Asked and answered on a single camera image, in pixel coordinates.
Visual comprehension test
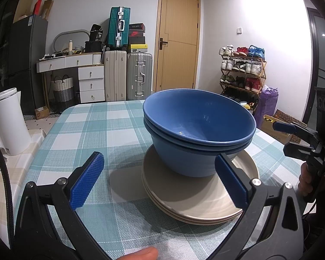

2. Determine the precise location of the black storage box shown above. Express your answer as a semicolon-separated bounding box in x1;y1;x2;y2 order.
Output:
84;41;102;53

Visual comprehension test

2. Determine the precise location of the silver suitcase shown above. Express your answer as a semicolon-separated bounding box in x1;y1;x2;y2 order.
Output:
126;53;153;101

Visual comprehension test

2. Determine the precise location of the black cable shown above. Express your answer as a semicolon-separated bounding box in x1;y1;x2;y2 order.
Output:
0;130;15;250

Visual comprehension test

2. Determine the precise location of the teal suitcase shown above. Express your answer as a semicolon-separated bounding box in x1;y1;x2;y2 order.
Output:
107;7;130;51

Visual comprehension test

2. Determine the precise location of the woven laundry basket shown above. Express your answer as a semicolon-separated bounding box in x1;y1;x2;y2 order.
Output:
50;75;75;110

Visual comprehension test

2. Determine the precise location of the teal checkered tablecloth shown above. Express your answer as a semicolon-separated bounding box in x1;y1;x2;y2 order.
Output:
15;100;308;260

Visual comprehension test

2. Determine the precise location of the beige suitcase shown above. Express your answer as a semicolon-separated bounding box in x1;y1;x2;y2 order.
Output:
104;50;127;102

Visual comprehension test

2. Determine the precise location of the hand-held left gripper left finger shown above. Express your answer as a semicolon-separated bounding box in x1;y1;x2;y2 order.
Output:
15;152;111;260

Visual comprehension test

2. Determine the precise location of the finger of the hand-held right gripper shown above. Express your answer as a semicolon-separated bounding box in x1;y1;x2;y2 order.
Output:
273;121;319;141
283;140;323;166

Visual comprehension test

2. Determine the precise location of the flat cardboard sheet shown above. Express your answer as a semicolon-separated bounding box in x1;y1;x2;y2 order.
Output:
13;0;37;23

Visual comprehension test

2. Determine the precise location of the person's right hand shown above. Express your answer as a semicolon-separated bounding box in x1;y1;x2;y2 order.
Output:
299;162;325;195

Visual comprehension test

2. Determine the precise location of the wooden shoe rack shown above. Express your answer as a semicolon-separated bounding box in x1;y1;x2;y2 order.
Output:
219;54;267;98

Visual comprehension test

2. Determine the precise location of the shoe rack with shoes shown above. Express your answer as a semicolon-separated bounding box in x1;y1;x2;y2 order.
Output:
219;45;266;93

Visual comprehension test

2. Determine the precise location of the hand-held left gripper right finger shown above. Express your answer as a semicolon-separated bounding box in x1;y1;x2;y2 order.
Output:
211;153;305;260

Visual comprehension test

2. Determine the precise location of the black refrigerator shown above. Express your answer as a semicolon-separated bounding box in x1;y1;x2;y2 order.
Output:
9;13;49;115

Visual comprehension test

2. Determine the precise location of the person's left hand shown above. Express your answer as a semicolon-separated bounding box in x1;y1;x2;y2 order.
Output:
116;246;159;260

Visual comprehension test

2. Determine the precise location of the black white patterned rug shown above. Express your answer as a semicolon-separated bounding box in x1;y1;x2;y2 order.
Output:
24;112;61;120

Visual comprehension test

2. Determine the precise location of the purple plastic bag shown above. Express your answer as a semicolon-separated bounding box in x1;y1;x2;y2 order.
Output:
256;87;279;117

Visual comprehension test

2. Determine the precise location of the oval vanity mirror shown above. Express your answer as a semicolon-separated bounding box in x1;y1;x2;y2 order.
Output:
54;29;91;55

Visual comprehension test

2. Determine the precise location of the blue bowl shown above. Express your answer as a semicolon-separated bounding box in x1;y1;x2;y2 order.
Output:
151;134;245;178
143;88;257;145
143;117;253;152

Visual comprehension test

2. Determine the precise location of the brown patterned box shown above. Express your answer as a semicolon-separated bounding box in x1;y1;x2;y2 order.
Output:
273;109;307;146

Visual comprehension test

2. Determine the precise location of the wooden door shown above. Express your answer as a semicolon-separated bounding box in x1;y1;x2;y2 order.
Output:
152;0;201;93

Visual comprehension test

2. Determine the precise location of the white electric kettle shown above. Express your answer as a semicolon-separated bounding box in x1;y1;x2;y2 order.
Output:
0;87;32;156

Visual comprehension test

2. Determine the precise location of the small cardboard box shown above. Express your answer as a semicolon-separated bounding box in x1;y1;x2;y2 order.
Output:
34;106;50;120

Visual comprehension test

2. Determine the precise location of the white dressing desk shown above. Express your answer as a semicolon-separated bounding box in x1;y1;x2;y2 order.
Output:
36;53;106;104

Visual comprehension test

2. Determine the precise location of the cream dotted floor mat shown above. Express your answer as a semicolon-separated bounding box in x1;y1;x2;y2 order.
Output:
25;116;60;138

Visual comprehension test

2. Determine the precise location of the large printed cardboard box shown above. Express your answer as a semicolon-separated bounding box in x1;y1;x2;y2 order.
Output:
261;114;291;145

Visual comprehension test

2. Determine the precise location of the black printed packet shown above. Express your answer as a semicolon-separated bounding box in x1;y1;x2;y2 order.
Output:
90;24;103;42

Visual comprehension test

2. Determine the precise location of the tall cardboard box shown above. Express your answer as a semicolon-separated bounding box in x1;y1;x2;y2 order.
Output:
41;0;54;21

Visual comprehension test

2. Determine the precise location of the cream plate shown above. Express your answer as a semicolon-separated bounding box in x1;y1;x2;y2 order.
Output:
141;173;247;220
143;184;244;225
142;143;260;214

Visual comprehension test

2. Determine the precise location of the dark glass door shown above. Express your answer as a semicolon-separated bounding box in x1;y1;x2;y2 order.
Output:
306;7;325;93

